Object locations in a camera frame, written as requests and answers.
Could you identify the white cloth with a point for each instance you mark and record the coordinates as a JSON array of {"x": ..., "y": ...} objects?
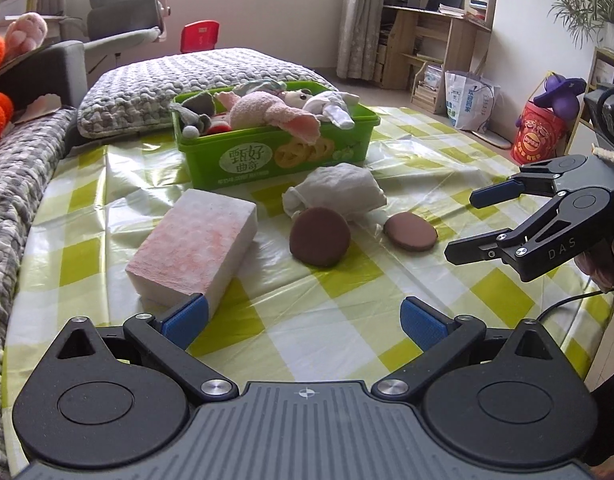
[{"x": 347, "y": 189}]

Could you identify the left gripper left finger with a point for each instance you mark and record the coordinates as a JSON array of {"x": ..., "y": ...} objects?
[{"x": 163, "y": 341}]

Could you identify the grey office chair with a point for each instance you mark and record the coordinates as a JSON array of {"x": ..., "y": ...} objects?
[{"x": 114, "y": 26}]

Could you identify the beige curtain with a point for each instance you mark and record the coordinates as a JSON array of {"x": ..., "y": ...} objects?
[{"x": 358, "y": 39}]

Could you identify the rag doll with patterned cap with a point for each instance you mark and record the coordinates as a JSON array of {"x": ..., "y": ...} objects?
[{"x": 296, "y": 98}]

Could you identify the red plastic bucket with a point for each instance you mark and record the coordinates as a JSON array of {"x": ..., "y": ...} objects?
[{"x": 538, "y": 132}]

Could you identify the wooden desk shelf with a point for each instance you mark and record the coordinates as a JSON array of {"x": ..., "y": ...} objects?
[{"x": 439, "y": 32}]

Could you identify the green grey towel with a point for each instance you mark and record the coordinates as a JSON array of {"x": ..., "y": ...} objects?
[{"x": 190, "y": 110}]

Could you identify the grey quilted cushion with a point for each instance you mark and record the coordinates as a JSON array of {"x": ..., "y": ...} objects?
[{"x": 135, "y": 97}]

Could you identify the brown round pad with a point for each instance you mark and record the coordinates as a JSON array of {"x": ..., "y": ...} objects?
[
  {"x": 319, "y": 237},
  {"x": 410, "y": 232}
]

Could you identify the red white plush toy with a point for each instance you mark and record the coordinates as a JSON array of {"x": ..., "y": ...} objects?
[{"x": 205, "y": 126}]

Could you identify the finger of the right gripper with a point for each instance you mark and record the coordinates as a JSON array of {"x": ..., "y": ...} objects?
[
  {"x": 532, "y": 179},
  {"x": 503, "y": 244}
]

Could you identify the purple plush toy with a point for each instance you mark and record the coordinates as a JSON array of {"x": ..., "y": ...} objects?
[{"x": 555, "y": 101}]

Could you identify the pink fluffy sock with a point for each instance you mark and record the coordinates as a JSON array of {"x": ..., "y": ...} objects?
[{"x": 260, "y": 108}]

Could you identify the wooden magazine rack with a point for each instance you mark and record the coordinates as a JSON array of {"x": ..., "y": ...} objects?
[{"x": 428, "y": 88}]

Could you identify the person right hand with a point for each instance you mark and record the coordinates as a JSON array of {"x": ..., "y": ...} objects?
[{"x": 598, "y": 263}]

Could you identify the green plastic biscuit box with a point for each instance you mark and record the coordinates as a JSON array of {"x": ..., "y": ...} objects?
[{"x": 248, "y": 155}]

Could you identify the white paper shopping bag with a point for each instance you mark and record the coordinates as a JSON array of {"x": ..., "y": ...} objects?
[{"x": 470, "y": 100}]

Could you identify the pink white sponge block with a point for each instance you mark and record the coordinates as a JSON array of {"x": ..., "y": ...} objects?
[{"x": 196, "y": 248}]

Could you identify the grey sofa armrest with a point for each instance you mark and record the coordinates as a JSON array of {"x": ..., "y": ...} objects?
[{"x": 59, "y": 69}]

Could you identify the white sock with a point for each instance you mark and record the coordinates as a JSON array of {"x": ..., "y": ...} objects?
[{"x": 333, "y": 106}]

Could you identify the potted green plant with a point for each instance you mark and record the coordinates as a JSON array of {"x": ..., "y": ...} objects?
[{"x": 586, "y": 21}]

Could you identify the pink plush toy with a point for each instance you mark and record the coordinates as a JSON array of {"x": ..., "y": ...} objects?
[{"x": 27, "y": 33}]

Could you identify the green checkered plastic sheet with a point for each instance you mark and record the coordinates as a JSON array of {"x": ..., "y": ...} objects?
[{"x": 297, "y": 339}]

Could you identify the red plastic chair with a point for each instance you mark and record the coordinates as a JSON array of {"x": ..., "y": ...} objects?
[{"x": 199, "y": 36}]

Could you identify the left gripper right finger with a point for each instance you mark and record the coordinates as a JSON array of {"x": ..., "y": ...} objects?
[{"x": 446, "y": 344}]

